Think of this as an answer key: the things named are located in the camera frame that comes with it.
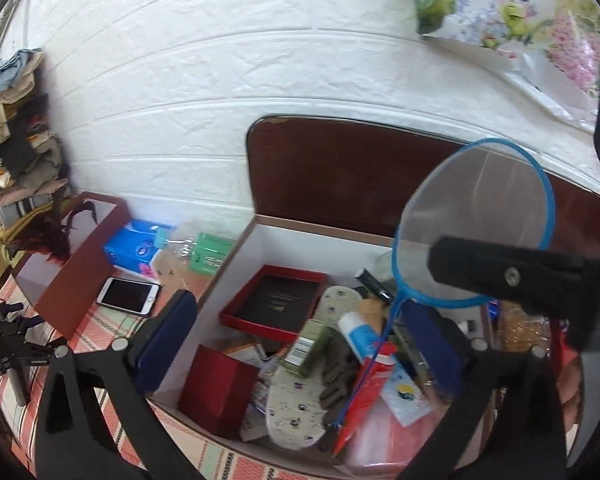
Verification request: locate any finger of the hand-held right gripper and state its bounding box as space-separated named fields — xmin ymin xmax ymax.
xmin=426 ymin=236 xmax=600 ymax=351

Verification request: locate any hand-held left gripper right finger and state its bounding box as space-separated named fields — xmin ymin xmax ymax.
xmin=395 ymin=305 xmax=568 ymax=480

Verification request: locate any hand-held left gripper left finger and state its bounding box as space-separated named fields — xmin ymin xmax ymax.
xmin=35 ymin=290 xmax=201 ymax=480

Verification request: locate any dark red gift box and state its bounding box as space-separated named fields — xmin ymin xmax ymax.
xmin=177 ymin=345 xmax=261 ymax=440

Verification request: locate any red cream tube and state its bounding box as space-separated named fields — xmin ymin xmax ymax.
xmin=332 ymin=342 xmax=398 ymax=456

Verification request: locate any blue hand net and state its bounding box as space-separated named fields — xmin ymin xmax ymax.
xmin=332 ymin=138 xmax=556 ymax=431

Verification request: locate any green small box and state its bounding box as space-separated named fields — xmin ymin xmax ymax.
xmin=282 ymin=319 xmax=341 ymax=378

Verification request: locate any cardboard container box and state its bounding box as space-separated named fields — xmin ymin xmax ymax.
xmin=147 ymin=214 xmax=501 ymax=466

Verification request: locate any white patterned insole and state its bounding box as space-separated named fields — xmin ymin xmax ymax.
xmin=310 ymin=285 xmax=366 ymax=331
xmin=265 ymin=355 xmax=331 ymax=448

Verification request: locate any person's right hand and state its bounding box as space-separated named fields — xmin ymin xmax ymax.
xmin=555 ymin=355 xmax=591 ymax=438

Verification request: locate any white sachet blue yellow logo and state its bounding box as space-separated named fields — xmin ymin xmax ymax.
xmin=380 ymin=362 xmax=433 ymax=428

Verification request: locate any clear snack bag brown label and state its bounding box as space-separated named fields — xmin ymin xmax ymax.
xmin=490 ymin=300 xmax=561 ymax=356

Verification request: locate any white smartphone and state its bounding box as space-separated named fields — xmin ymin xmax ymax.
xmin=96 ymin=276 xmax=161 ymax=317

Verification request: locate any white tube blue label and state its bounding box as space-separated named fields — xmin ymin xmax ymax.
xmin=339 ymin=310 xmax=383 ymax=363

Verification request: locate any black marker pen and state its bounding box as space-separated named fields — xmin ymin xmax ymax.
xmin=355 ymin=267 xmax=396 ymax=301

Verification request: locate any clear bottle green label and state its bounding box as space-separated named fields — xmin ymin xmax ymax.
xmin=155 ymin=230 xmax=236 ymax=278

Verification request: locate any blue tissue box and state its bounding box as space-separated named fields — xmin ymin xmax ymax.
xmin=103 ymin=219 xmax=176 ymax=278

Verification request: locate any olive green hair clip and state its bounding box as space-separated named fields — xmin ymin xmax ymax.
xmin=320 ymin=340 xmax=361 ymax=408

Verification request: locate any pink plastic bag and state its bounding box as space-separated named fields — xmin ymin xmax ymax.
xmin=340 ymin=400 xmax=441 ymax=471

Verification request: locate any reddish brown box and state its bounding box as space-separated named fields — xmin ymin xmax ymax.
xmin=32 ymin=191 xmax=131 ymax=341

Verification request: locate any red tray box dark inside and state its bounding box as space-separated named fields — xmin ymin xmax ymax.
xmin=219 ymin=264 xmax=329 ymax=333

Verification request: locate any floral plastic bag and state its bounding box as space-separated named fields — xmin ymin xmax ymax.
xmin=411 ymin=0 xmax=600 ymax=133

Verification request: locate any dark red feathery bundle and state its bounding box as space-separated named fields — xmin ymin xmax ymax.
xmin=5 ymin=200 xmax=101 ymax=266

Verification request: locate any black tripod device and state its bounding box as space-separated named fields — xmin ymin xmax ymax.
xmin=0 ymin=297 xmax=68 ymax=406

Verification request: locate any dark wooden headboard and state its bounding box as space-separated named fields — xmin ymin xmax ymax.
xmin=246 ymin=115 xmax=600 ymax=261

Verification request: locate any stack of folded clothes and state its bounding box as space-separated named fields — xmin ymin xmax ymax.
xmin=0 ymin=49 xmax=73 ymax=241

